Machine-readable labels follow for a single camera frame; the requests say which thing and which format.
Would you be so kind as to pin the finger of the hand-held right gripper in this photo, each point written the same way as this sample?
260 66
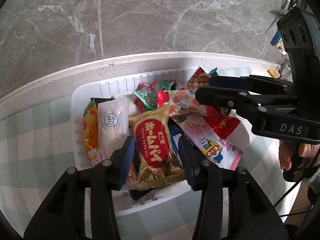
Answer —
222 81
225 101

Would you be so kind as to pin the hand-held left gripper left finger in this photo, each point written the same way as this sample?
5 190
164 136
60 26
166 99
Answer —
126 162

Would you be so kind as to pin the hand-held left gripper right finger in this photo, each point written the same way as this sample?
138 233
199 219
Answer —
187 162

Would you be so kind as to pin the panda print snack packet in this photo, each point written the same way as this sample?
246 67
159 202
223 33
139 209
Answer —
197 78

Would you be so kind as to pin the large red snack packet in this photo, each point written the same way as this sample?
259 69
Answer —
225 127

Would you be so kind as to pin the blue snack packet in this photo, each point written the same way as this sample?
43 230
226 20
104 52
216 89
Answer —
175 135

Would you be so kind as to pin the pink cartoon snack packet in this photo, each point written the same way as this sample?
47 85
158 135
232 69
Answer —
200 132

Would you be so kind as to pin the gold packet with red label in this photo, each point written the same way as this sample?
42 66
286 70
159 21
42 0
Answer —
150 140

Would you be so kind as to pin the white packet with round logo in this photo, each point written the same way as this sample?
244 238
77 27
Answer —
112 130

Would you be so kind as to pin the black snack packet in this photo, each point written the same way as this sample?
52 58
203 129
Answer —
141 194

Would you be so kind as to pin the orange snack packet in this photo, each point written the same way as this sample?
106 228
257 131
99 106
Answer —
90 130

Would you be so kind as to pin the plain white snack packet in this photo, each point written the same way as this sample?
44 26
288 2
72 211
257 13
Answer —
132 108

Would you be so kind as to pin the red green snack packet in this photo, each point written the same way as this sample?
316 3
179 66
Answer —
166 84

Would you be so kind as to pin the small red white packet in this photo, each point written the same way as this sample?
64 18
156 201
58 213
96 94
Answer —
162 100

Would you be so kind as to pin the white plastic tray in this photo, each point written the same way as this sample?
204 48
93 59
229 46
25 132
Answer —
80 97

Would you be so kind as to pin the person's right forearm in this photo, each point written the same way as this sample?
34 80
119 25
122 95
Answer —
314 185

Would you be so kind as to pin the person's right hand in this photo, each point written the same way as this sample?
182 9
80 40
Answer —
286 155

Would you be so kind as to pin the yellow sponge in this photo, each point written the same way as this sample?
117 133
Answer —
273 73

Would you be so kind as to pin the checked tablecloth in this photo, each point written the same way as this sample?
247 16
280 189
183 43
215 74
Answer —
37 155

